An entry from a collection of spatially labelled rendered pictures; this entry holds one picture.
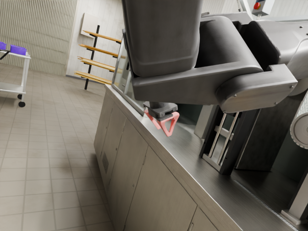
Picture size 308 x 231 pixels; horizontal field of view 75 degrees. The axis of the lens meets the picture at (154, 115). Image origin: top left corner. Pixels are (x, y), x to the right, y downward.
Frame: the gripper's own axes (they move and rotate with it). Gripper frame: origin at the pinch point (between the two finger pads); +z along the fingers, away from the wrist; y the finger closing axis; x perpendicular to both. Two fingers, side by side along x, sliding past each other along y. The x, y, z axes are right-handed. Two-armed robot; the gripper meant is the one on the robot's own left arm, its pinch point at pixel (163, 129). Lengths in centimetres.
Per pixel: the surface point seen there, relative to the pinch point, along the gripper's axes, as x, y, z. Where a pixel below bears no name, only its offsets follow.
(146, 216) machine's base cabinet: 9, 19, 56
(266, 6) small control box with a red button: -72, 18, -27
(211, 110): -50, 33, 24
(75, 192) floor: 44, 108, 95
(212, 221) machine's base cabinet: -2.8, -17.4, 27.6
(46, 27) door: -19, 828, -52
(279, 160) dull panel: -63, -2, 46
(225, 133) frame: -29.1, 2.5, 16.0
